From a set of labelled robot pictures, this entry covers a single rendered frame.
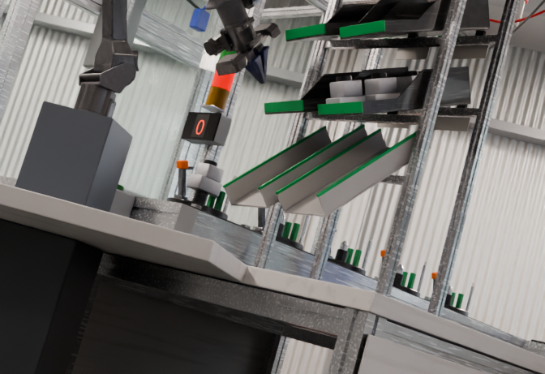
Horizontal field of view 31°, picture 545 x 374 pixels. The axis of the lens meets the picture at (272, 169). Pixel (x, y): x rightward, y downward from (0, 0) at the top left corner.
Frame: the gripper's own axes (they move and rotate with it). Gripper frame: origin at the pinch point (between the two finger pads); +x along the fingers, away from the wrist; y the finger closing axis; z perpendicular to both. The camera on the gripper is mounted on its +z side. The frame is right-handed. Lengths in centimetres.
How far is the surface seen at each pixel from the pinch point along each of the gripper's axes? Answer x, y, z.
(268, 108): 2.6, 14.5, -11.0
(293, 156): 14.7, 14.1, -11.4
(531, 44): 177, -385, 113
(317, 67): 2.9, -2.3, -13.5
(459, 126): 21.6, -4.6, -39.5
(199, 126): 14.1, -3.7, 27.7
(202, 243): -8, 75, -43
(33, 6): -15, -41, 107
